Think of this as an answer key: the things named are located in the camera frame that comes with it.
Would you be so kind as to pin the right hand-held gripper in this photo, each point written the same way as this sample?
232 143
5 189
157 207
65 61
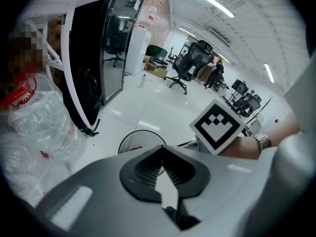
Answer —
217 127

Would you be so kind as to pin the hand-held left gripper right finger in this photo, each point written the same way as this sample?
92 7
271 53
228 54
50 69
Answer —
217 181

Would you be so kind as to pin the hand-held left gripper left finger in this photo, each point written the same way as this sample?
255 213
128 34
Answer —
98 194

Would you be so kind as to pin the person's right forearm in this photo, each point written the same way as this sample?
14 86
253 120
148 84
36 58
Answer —
281 132

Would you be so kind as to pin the black office chair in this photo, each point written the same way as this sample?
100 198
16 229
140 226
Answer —
247 102
195 58

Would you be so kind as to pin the silver metal wristwatch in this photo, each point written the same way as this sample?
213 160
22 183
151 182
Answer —
263 142

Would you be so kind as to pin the long ceiling light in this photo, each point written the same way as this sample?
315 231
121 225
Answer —
214 4
269 73

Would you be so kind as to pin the clear plastic bags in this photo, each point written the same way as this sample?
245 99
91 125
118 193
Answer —
24 171

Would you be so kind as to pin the cardboard box with goods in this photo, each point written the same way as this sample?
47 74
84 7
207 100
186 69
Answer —
155 68

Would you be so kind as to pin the small white floor bottle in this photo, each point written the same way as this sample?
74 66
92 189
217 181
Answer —
143 80

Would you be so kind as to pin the dark green table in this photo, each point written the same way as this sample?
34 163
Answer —
156 51

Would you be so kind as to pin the white water dispenser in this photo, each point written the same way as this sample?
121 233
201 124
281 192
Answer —
137 53

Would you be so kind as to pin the black glass-door cabinet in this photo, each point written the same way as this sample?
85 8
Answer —
116 46

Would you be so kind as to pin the clear bottle on cabinet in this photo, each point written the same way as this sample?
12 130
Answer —
148 16

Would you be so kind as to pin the white table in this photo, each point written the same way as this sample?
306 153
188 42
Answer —
66 46

